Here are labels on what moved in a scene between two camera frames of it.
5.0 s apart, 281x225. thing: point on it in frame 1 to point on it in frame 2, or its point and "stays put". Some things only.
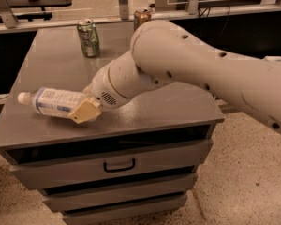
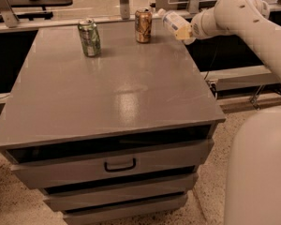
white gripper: (102, 90) to (198, 27)
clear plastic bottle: (52, 100) to (173, 22)
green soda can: (89, 37) stays put
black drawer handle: (106, 170) stays put
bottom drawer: (126, 211) stays put
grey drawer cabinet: (134, 163) stays put
